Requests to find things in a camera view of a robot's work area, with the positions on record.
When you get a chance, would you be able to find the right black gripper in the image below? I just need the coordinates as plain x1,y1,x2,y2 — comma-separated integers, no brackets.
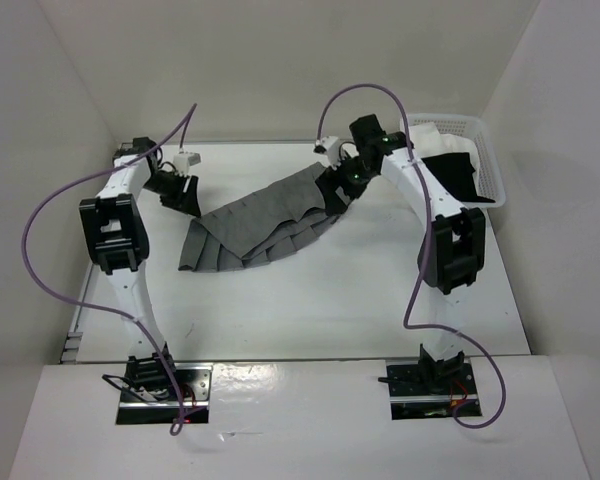
315,151,377,218

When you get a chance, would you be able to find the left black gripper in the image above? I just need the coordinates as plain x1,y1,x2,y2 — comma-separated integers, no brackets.
143,170,202,218

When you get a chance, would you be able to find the grey skirt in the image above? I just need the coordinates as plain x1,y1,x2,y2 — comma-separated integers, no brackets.
178,162,340,273

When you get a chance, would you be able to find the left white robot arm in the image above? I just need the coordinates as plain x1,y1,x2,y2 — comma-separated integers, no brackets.
79,137,201,400

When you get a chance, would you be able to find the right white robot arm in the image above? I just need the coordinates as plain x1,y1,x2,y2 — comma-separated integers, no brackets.
314,115,486,343

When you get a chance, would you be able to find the white skirt in basket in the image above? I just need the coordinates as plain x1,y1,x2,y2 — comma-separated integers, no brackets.
409,122,480,180

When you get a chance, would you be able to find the black folded skirt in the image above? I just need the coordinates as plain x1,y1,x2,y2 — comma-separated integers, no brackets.
423,152,494,203

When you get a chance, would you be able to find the white plastic basket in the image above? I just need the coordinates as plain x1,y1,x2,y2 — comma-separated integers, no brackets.
408,113,506,209

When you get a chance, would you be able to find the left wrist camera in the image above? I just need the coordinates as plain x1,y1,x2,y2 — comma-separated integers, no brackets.
171,151,201,176

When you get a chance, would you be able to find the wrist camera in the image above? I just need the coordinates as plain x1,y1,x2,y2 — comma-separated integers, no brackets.
171,151,201,176
313,136,342,168

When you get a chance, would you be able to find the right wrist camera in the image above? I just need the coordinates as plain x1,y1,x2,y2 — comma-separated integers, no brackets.
313,136,342,168

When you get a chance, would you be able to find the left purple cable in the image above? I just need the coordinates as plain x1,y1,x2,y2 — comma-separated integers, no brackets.
20,102,207,437

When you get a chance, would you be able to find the purple cable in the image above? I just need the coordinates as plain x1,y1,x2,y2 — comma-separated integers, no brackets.
20,102,207,437
316,83,506,430

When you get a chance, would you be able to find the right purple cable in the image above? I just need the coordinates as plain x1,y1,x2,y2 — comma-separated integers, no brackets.
316,83,506,430

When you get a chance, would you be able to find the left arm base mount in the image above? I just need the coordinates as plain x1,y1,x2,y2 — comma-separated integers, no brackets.
102,363,213,425

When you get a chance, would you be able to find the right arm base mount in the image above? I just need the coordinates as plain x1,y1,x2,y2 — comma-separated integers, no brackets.
378,360,482,420

